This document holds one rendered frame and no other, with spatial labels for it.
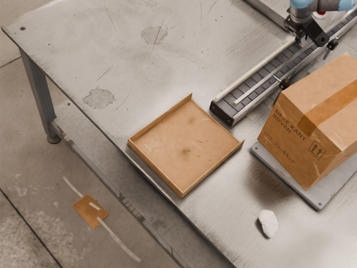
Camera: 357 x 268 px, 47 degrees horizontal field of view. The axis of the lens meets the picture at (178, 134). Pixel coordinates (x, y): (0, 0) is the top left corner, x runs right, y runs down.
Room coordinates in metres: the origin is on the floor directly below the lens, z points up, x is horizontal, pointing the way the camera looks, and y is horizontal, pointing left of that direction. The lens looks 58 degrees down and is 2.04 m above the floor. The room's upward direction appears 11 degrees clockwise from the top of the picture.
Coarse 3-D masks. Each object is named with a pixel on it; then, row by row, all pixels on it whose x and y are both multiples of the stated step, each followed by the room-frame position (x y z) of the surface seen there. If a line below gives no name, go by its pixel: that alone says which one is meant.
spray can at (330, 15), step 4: (328, 12) 1.33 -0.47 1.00; (332, 12) 1.33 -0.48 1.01; (336, 12) 1.33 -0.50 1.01; (328, 16) 1.33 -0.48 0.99; (332, 16) 1.33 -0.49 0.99; (324, 20) 1.33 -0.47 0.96; (328, 20) 1.33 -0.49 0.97; (332, 20) 1.33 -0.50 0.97; (324, 24) 1.33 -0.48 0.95; (328, 24) 1.33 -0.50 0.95; (324, 28) 1.33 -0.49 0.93
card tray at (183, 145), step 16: (176, 112) 0.85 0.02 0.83; (192, 112) 0.86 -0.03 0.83; (144, 128) 0.74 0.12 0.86; (160, 128) 0.77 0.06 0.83; (176, 128) 0.78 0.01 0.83; (192, 128) 0.80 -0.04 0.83; (208, 128) 0.81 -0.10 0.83; (224, 128) 0.82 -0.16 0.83; (128, 144) 0.68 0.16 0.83; (144, 144) 0.69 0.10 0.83; (160, 144) 0.71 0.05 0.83; (176, 144) 0.72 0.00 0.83; (192, 144) 0.73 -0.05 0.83; (208, 144) 0.74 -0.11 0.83; (224, 144) 0.76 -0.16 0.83; (240, 144) 0.75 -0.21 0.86; (144, 160) 0.63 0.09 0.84; (160, 160) 0.65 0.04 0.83; (176, 160) 0.66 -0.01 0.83; (192, 160) 0.67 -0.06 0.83; (208, 160) 0.68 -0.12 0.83; (224, 160) 0.69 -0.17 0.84; (160, 176) 0.59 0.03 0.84; (176, 176) 0.60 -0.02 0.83; (192, 176) 0.61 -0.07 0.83; (176, 192) 0.54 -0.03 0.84
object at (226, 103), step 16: (352, 16) 1.49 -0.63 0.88; (288, 48) 1.23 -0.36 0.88; (272, 64) 1.12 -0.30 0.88; (288, 64) 1.14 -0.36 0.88; (256, 80) 1.03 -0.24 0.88; (272, 80) 1.04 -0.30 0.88; (224, 96) 0.93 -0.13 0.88; (240, 96) 0.94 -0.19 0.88; (256, 96) 0.95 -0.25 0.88; (224, 112) 0.86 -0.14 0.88
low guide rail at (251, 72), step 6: (288, 42) 1.22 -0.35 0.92; (282, 48) 1.18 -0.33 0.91; (276, 54) 1.15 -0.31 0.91; (264, 60) 1.10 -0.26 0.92; (258, 66) 1.07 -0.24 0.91; (252, 72) 1.04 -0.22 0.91; (240, 78) 0.99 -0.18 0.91; (246, 78) 1.01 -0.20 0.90; (234, 84) 0.96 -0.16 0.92; (228, 90) 0.93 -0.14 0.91; (216, 96) 0.89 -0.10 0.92; (222, 96) 0.90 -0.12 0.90
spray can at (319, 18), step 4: (316, 12) 1.26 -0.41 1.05; (320, 12) 1.25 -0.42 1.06; (324, 12) 1.25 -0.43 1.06; (312, 16) 1.25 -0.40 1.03; (316, 16) 1.24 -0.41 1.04; (320, 16) 1.24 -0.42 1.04; (324, 16) 1.25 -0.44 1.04; (316, 20) 1.24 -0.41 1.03; (320, 20) 1.24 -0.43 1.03; (320, 24) 1.24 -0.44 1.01; (308, 40) 1.24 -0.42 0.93; (300, 44) 1.25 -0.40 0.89; (304, 44) 1.24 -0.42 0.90
